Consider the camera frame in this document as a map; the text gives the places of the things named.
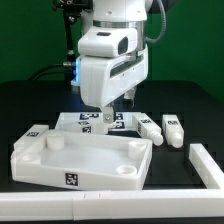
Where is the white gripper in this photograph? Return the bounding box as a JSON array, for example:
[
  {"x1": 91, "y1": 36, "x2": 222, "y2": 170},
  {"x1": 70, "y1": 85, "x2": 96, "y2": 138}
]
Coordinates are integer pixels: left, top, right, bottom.
[{"x1": 79, "y1": 47, "x2": 148, "y2": 124}]

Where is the white desk top tray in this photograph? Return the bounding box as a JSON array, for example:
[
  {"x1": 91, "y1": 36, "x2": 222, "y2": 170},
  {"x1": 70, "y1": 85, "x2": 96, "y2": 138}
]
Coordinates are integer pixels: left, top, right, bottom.
[{"x1": 11, "y1": 130, "x2": 152, "y2": 190}]

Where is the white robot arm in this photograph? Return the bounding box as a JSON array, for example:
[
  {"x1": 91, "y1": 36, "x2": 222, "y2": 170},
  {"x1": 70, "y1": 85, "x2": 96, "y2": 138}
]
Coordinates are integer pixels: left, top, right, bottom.
[{"x1": 72, "y1": 0, "x2": 166, "y2": 123}]

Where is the white marker sheet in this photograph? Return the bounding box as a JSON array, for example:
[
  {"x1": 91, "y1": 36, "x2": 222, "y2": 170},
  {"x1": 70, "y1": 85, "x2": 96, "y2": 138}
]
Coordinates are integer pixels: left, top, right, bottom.
[{"x1": 55, "y1": 112, "x2": 141, "y2": 132}]

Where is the white L-shaped fence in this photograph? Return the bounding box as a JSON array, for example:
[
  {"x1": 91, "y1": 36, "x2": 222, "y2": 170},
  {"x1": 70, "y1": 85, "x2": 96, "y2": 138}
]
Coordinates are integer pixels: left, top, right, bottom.
[{"x1": 0, "y1": 144, "x2": 224, "y2": 221}]

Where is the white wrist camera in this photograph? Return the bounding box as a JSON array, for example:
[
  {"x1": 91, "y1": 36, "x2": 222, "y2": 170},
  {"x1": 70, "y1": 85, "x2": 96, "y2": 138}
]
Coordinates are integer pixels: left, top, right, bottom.
[{"x1": 78, "y1": 26, "x2": 138, "y2": 58}]

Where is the black cable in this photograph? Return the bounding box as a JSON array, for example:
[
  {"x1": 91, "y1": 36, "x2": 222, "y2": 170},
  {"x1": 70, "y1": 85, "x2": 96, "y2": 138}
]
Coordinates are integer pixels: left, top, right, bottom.
[{"x1": 29, "y1": 61, "x2": 77, "y2": 82}]

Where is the black camera stand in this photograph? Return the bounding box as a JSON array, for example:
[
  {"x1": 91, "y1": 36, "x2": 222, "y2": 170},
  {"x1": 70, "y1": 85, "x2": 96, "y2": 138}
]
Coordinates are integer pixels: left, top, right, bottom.
[{"x1": 52, "y1": 0, "x2": 93, "y2": 62}]

